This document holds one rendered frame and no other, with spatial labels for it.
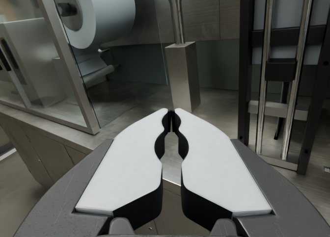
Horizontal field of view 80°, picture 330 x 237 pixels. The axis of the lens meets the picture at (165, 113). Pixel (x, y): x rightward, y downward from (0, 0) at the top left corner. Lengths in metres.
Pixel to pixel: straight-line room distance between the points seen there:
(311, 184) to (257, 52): 0.32
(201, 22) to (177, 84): 0.33
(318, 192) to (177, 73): 0.56
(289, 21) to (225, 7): 0.51
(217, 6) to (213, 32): 0.10
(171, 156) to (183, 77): 0.32
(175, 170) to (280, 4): 0.45
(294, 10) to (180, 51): 0.40
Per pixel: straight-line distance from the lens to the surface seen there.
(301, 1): 0.48
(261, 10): 0.49
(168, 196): 0.66
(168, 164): 0.60
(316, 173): 0.61
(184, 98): 0.83
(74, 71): 0.77
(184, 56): 0.76
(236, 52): 0.97
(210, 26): 0.99
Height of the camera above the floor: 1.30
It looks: 27 degrees down
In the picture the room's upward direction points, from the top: 10 degrees counter-clockwise
